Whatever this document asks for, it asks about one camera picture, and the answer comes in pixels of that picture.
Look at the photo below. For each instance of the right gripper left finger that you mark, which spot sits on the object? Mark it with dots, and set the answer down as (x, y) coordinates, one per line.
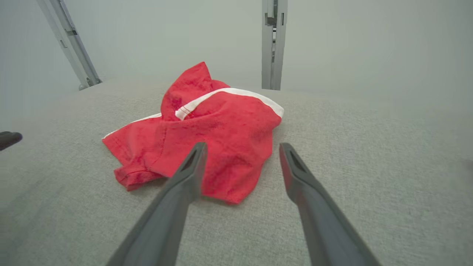
(166, 221)

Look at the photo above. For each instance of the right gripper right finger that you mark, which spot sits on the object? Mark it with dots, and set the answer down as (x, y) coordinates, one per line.
(325, 221)

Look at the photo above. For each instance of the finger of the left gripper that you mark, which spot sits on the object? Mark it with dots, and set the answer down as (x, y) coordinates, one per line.
(9, 139)

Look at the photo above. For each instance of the red and white basketball jersey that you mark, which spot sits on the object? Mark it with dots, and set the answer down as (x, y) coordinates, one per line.
(229, 147)

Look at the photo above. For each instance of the aluminium partition post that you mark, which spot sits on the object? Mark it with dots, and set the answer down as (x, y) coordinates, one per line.
(274, 55)
(70, 40)

